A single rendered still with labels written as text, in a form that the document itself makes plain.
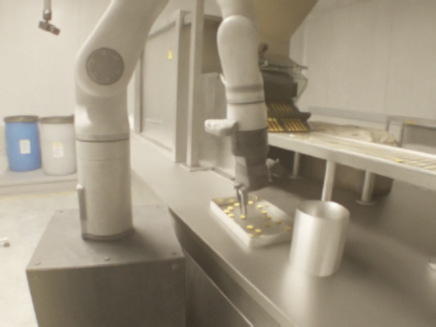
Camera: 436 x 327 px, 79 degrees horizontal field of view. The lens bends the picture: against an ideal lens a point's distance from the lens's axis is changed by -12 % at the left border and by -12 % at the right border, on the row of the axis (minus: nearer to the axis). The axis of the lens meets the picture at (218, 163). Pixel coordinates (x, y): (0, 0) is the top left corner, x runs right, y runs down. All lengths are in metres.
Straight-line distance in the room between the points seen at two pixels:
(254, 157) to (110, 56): 0.30
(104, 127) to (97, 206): 0.13
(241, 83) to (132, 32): 0.20
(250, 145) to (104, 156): 0.25
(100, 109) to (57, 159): 2.91
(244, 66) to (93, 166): 0.30
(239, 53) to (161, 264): 0.37
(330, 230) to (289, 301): 0.11
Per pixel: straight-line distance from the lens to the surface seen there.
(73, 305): 0.52
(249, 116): 0.53
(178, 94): 1.06
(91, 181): 0.50
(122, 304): 0.52
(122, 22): 0.48
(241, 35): 0.52
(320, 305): 0.41
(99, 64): 0.46
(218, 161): 0.99
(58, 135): 3.38
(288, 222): 0.62
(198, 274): 0.60
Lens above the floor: 1.05
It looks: 13 degrees down
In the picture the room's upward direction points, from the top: 3 degrees clockwise
